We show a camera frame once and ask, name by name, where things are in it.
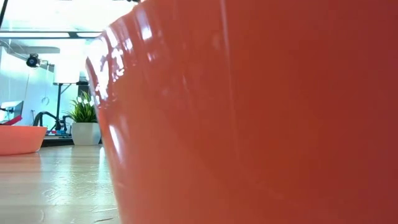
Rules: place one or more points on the white panel on black stand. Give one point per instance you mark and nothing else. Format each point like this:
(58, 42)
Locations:
(66, 71)

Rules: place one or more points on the orange plastic mini bowl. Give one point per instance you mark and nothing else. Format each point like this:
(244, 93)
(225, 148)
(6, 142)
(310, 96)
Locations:
(248, 124)
(18, 140)

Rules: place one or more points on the black background webcam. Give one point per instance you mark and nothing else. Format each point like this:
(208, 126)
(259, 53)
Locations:
(32, 60)

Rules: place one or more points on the black aluminium table frame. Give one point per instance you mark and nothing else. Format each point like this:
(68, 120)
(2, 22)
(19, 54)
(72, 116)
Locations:
(56, 142)

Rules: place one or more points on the black background equipment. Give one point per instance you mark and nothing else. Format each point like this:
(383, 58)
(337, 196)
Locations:
(57, 123)

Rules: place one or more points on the small potted green plant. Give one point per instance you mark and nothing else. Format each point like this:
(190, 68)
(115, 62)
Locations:
(85, 133)

